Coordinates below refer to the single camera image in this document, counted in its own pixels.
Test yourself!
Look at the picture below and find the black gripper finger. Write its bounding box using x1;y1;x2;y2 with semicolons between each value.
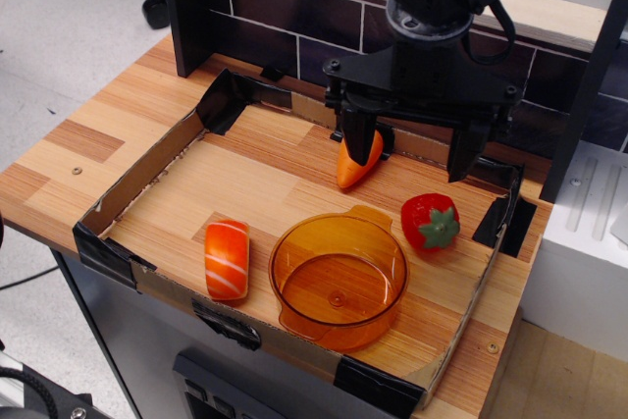
446;123;491;183
340;106;377;166

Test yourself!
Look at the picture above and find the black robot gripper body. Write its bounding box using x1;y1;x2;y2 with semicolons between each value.
323;43;522;135

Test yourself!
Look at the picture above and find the orange toy carrot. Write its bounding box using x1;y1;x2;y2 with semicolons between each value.
337;131;384;189

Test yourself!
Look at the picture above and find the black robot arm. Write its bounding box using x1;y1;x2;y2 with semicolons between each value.
323;0;522;182

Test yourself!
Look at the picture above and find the cardboard fence with black tape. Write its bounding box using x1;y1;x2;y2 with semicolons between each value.
74;69;537;418

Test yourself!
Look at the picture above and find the transparent orange plastic pot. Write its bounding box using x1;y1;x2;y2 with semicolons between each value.
269;205;410;352

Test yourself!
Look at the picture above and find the red toy strawberry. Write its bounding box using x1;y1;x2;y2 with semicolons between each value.
400;193;460;252

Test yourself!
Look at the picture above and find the dark brick-pattern back panel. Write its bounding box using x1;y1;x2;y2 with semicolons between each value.
167;0;627;202

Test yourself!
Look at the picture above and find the salmon sushi toy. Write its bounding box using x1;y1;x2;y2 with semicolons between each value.
204;220;249;301

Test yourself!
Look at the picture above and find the black chair caster wheel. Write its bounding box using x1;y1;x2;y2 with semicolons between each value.
141;0;170;29

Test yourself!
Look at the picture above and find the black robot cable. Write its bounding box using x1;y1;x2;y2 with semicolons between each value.
463;0;517;66

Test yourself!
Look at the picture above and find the white aluminium frame block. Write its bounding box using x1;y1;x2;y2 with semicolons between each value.
521;141;627;360

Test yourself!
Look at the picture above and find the black braided cable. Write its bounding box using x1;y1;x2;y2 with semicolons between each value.
0;364;55;419

